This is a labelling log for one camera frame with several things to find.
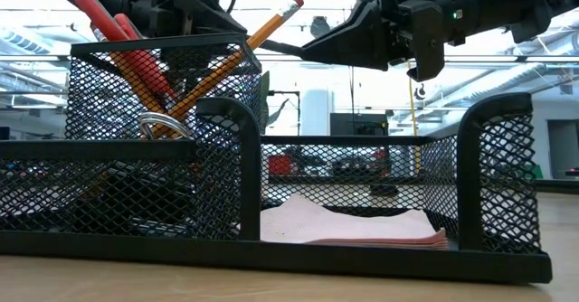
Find yellow cable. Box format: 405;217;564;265
406;64;422;176

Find pink sticky note pad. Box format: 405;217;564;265
260;192;450;251

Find black mesh desk organizer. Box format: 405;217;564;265
0;33;554;285

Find red-handled scissors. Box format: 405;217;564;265
62;0;178;103

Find distant black box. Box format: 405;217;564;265
329;113;389;137

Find black pen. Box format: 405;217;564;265
246;33;313;58

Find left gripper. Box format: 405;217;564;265
130;0;249;39

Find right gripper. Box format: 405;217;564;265
300;0;476;83

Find round dark ceiling fixture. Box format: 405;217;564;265
309;15;332;40

